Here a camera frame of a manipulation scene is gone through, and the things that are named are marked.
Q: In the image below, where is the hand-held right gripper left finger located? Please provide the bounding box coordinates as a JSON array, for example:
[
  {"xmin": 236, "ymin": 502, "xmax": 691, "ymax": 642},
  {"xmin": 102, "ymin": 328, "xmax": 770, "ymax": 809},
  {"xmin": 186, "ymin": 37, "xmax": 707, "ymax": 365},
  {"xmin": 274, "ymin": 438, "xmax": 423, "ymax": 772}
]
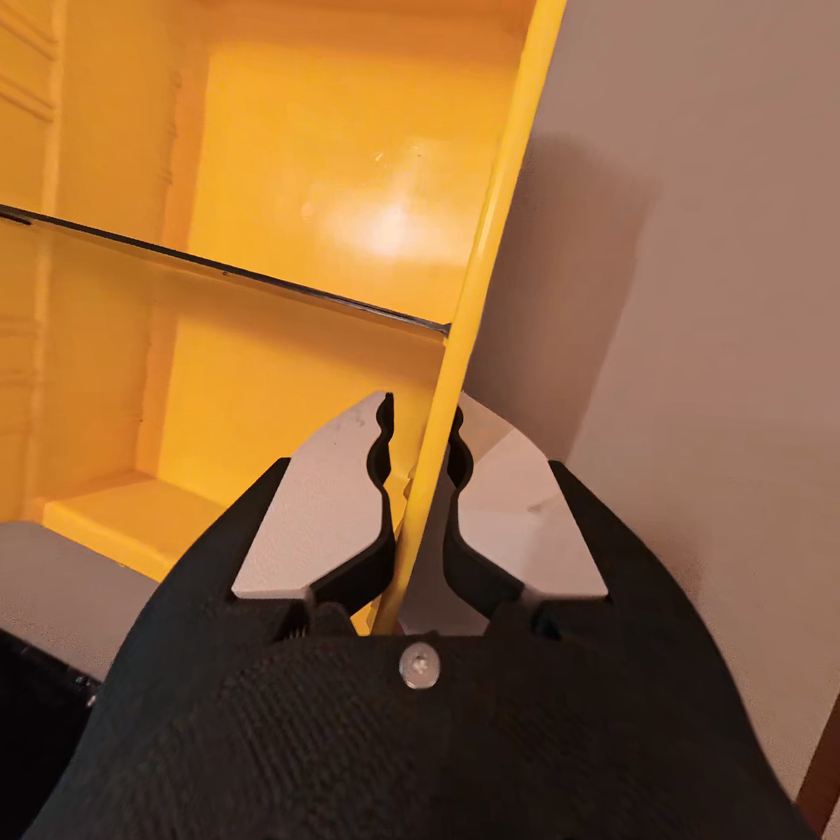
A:
[{"xmin": 230, "ymin": 391, "xmax": 399, "ymax": 616}]

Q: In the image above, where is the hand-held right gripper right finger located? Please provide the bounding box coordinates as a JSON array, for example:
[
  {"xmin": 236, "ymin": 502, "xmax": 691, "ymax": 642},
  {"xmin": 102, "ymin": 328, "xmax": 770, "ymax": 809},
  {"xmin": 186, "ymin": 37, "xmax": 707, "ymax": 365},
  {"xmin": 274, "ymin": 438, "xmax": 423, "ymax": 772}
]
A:
[{"xmin": 444, "ymin": 392, "xmax": 610, "ymax": 619}]

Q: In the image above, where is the yellow plastic bin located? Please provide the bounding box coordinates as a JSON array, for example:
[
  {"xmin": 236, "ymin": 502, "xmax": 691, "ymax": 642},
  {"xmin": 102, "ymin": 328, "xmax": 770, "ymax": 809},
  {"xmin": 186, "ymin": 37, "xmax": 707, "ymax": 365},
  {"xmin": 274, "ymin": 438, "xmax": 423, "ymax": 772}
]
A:
[{"xmin": 0, "ymin": 0, "xmax": 569, "ymax": 639}]

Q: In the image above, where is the black bin divider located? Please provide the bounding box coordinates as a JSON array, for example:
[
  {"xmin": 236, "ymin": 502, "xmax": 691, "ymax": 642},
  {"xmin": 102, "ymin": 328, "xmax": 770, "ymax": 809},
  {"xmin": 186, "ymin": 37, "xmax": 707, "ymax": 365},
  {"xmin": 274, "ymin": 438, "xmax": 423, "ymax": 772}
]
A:
[{"xmin": 0, "ymin": 203, "xmax": 452, "ymax": 337}]

